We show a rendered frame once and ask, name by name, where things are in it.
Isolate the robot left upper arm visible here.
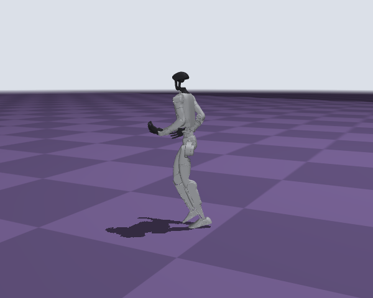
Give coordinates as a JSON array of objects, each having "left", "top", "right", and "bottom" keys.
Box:
[{"left": 173, "top": 95, "right": 186, "bottom": 127}]

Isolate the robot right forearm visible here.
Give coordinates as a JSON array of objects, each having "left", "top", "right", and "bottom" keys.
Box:
[{"left": 190, "top": 120, "right": 204, "bottom": 132}]

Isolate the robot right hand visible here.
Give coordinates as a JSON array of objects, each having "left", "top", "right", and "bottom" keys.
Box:
[{"left": 170, "top": 128, "right": 185, "bottom": 138}]

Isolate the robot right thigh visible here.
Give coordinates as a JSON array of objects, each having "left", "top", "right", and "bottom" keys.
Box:
[{"left": 173, "top": 144, "right": 187, "bottom": 185}]

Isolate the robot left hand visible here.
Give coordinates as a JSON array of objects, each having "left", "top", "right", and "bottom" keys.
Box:
[{"left": 148, "top": 121, "right": 163, "bottom": 135}]

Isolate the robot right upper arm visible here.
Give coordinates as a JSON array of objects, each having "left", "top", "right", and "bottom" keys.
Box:
[{"left": 193, "top": 96, "right": 205, "bottom": 121}]

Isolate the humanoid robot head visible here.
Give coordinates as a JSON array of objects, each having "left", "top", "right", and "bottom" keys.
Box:
[{"left": 172, "top": 72, "right": 190, "bottom": 94}]

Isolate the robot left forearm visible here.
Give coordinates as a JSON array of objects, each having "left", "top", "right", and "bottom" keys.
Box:
[{"left": 158, "top": 119, "right": 183, "bottom": 136}]

